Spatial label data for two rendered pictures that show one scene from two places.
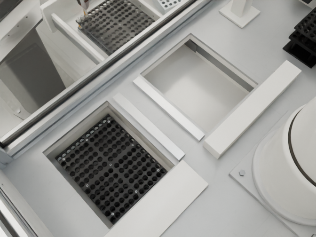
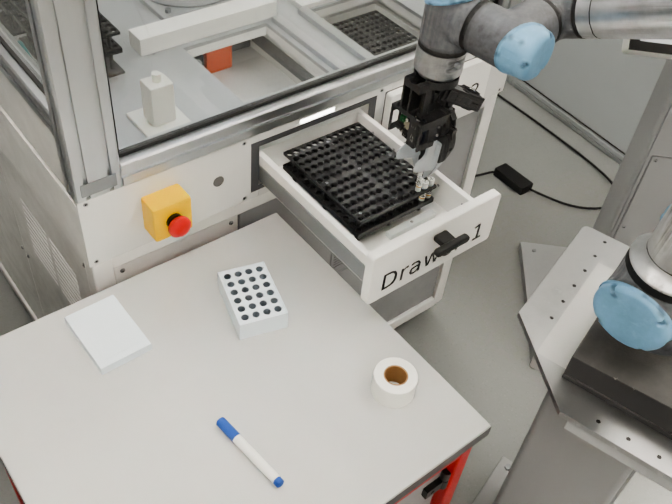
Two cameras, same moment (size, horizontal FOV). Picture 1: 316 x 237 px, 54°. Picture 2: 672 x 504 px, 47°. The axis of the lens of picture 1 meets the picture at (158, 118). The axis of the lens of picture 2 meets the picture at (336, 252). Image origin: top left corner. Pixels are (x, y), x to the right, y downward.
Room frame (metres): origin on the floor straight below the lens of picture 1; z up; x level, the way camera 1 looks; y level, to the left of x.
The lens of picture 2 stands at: (1.77, 0.13, 1.78)
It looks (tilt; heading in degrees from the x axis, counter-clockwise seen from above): 45 degrees down; 182
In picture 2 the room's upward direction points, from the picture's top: 7 degrees clockwise
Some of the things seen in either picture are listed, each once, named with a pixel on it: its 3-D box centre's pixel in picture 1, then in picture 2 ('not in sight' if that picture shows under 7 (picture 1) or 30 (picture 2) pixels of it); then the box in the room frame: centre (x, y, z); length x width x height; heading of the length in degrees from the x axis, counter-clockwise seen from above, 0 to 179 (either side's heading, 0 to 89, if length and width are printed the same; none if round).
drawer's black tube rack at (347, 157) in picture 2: not in sight; (357, 182); (0.68, 0.12, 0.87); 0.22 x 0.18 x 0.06; 45
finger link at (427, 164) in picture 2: not in sight; (425, 163); (0.74, 0.23, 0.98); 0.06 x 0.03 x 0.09; 135
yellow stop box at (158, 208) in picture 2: not in sight; (168, 213); (0.84, -0.19, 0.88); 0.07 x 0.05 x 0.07; 135
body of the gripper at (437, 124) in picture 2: not in sight; (427, 105); (0.73, 0.21, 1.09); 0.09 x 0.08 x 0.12; 135
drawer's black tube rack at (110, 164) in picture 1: (112, 168); not in sight; (0.23, 0.12, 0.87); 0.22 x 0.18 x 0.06; 45
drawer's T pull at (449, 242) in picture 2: not in sight; (446, 240); (0.84, 0.28, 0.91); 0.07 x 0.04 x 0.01; 135
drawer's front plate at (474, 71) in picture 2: not in sight; (437, 96); (0.37, 0.26, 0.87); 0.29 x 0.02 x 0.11; 135
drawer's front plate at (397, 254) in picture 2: not in sight; (432, 245); (0.82, 0.26, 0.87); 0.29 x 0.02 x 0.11; 135
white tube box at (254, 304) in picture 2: not in sight; (252, 299); (0.92, -0.03, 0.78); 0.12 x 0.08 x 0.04; 29
